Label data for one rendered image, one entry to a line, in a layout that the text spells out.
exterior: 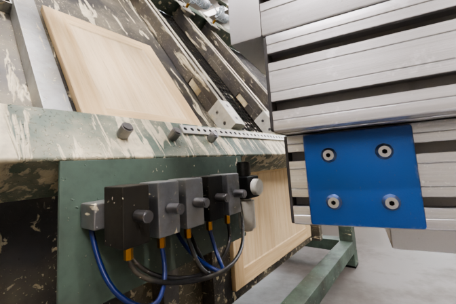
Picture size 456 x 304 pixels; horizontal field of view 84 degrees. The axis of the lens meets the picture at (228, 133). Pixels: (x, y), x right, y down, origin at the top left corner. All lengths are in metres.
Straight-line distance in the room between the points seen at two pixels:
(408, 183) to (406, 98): 0.07
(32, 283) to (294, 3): 0.75
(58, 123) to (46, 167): 0.09
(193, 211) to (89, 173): 0.19
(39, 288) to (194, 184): 0.45
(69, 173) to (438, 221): 0.47
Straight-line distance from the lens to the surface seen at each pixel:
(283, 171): 1.63
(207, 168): 0.68
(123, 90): 0.77
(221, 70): 1.42
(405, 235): 0.37
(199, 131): 0.73
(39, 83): 0.63
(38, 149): 0.48
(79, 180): 0.49
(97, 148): 0.52
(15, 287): 0.78
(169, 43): 1.23
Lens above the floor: 0.79
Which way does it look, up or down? 7 degrees up
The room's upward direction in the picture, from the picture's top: 4 degrees counter-clockwise
